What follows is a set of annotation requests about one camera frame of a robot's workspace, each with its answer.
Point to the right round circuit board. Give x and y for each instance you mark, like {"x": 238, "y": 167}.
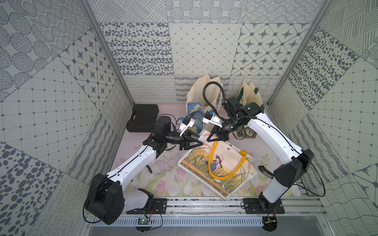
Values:
{"x": 270, "y": 224}

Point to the left green circuit board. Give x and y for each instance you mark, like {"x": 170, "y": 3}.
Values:
{"x": 143, "y": 225}

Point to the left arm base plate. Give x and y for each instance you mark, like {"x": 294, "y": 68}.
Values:
{"x": 155, "y": 206}

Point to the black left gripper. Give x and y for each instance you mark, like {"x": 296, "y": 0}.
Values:
{"x": 182, "y": 141}

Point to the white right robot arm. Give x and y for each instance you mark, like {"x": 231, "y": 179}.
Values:
{"x": 295, "y": 161}

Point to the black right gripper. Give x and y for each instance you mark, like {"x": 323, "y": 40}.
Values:
{"x": 222, "y": 136}

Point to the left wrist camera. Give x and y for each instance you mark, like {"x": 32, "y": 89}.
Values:
{"x": 186, "y": 122}

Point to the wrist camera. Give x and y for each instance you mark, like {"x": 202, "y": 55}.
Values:
{"x": 211, "y": 118}
{"x": 186, "y": 122}

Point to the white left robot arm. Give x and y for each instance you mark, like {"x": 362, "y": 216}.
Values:
{"x": 106, "y": 200}

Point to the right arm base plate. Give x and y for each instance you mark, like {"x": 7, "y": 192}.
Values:
{"x": 259, "y": 206}

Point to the floral tulip table mat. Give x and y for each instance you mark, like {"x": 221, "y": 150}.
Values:
{"x": 170, "y": 180}

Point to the aluminium mounting rail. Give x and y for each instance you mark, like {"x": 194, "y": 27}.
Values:
{"x": 296, "y": 206}

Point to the black plastic tool case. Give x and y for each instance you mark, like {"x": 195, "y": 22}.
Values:
{"x": 143, "y": 118}

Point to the starry night canvas bag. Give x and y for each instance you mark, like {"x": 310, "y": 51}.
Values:
{"x": 196, "y": 104}

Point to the yellow-handled cartoon canvas bag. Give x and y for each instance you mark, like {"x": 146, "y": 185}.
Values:
{"x": 220, "y": 166}

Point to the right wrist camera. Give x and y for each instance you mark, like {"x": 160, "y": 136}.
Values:
{"x": 211, "y": 118}

